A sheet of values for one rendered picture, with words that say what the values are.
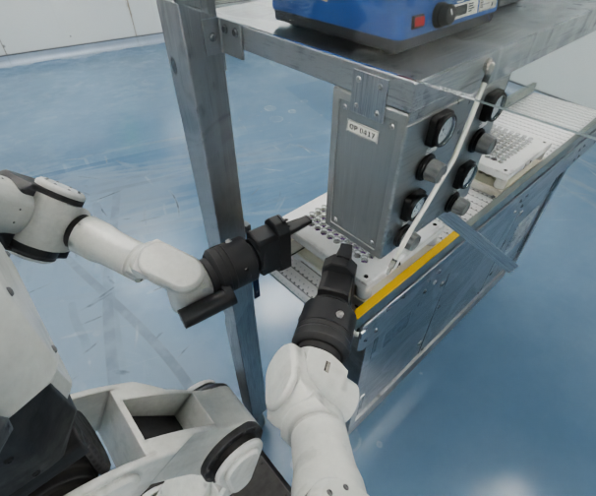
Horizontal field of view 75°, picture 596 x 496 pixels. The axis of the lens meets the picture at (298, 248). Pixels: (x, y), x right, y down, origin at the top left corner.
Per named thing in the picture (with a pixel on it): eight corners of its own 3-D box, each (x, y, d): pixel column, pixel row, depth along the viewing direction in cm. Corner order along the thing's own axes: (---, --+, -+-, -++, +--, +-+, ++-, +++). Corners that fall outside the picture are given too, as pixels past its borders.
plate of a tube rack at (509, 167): (506, 182, 93) (508, 175, 92) (420, 145, 106) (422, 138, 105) (550, 149, 105) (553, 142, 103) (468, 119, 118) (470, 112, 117)
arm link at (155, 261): (212, 286, 71) (149, 254, 72) (211, 264, 63) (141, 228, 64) (193, 316, 67) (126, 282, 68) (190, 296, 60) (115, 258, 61)
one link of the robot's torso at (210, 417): (245, 479, 84) (-4, 591, 46) (202, 418, 94) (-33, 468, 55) (281, 425, 82) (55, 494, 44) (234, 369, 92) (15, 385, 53)
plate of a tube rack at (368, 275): (354, 182, 93) (354, 175, 91) (444, 232, 79) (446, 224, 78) (275, 226, 81) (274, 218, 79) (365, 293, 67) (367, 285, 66)
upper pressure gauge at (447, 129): (433, 153, 42) (442, 119, 39) (422, 148, 43) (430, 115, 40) (451, 142, 44) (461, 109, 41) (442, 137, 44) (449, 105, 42)
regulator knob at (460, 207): (456, 222, 57) (465, 199, 54) (442, 215, 58) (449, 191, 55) (468, 214, 58) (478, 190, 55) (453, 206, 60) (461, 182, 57)
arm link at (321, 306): (315, 248, 64) (294, 303, 56) (373, 259, 62) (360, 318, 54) (313, 297, 73) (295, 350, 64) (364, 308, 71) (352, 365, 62)
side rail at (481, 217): (355, 331, 67) (357, 320, 65) (348, 325, 68) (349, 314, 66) (613, 113, 132) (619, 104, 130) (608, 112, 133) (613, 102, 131)
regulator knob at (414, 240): (405, 259, 50) (412, 232, 47) (391, 250, 52) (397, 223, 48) (420, 247, 52) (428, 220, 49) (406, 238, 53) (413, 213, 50)
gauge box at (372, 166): (381, 261, 51) (410, 115, 37) (324, 223, 56) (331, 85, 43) (468, 196, 61) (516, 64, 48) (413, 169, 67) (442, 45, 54)
